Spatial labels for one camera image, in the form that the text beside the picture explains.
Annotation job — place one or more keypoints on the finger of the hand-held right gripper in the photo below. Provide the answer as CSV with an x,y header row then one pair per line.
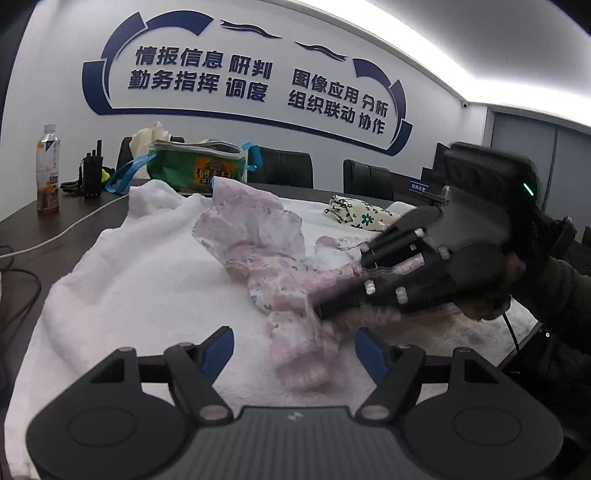
x,y
360,297
401,242

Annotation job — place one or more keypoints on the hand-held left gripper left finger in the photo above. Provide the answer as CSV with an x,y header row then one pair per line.
x,y
219,353

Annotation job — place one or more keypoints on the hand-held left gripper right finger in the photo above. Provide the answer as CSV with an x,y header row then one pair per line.
x,y
371,355

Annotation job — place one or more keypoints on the pink floral ruffled dress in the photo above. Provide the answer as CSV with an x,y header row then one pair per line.
x,y
268,258

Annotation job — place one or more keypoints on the person's right forearm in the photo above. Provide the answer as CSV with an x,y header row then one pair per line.
x,y
563,286

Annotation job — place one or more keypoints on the person's right hand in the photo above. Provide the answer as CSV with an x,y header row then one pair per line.
x,y
512,277

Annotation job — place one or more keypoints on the cream garment teal flowers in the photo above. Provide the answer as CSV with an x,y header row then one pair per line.
x,y
360,214

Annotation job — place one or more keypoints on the blue desk nameplate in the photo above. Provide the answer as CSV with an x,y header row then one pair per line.
x,y
419,186

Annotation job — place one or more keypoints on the black desk monitor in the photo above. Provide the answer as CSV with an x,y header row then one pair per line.
x,y
436,170

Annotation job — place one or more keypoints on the grey glass door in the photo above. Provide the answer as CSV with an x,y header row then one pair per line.
x,y
531,134

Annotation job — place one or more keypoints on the white towel blanket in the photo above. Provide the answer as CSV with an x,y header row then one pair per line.
x,y
138,286

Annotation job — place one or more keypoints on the ceiling light strip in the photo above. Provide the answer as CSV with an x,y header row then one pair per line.
x,y
438,50

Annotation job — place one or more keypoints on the person's dark jacket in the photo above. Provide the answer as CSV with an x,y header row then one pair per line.
x,y
563,392

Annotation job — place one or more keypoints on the yellow-green cloth item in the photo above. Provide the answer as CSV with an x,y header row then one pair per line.
x,y
108,175

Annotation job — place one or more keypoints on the black walkie-talkie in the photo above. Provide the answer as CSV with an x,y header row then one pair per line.
x,y
92,175

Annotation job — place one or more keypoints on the black flat pouch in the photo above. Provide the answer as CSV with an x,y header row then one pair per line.
x,y
71,185

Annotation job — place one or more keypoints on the cream plush cloth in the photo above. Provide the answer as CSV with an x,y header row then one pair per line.
x,y
147,138

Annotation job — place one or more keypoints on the orange drink bottle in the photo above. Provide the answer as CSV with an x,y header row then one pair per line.
x,y
47,175

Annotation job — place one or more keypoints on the blue wall lettering sign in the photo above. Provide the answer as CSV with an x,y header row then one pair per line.
x,y
198,69

